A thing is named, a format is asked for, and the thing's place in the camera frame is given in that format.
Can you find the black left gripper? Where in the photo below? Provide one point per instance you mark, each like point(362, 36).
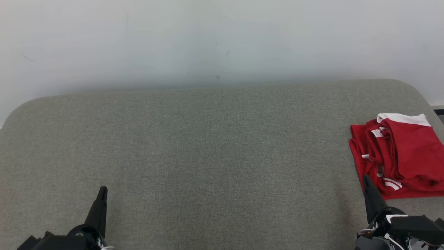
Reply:
point(86, 238)

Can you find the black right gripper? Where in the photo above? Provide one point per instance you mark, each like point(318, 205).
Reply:
point(373, 241)

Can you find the red basketball jersey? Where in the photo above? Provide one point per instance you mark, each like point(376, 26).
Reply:
point(360, 152)

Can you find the red shorts with white band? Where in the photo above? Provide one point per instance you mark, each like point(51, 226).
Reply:
point(416, 146)

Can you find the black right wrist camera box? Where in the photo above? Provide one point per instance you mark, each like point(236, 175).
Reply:
point(416, 225)

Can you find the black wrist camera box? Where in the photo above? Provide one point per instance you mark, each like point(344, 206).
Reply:
point(45, 243)
point(416, 225)

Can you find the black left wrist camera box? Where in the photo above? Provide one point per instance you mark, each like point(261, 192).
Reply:
point(45, 243)

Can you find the dark wall baseboard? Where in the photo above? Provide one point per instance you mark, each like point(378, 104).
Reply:
point(439, 111)

